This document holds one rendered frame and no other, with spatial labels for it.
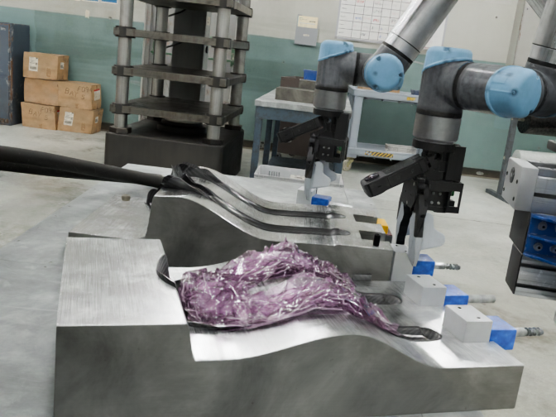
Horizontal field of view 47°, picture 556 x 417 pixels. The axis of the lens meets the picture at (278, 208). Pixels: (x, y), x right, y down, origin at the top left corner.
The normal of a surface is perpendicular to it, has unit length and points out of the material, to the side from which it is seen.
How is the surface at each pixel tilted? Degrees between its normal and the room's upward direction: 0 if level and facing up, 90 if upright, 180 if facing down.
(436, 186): 90
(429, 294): 90
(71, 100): 84
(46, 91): 87
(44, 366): 0
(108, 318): 0
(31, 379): 0
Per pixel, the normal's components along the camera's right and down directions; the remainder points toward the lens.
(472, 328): 0.27, 0.26
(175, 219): -0.03, 0.24
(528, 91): 0.61, 0.25
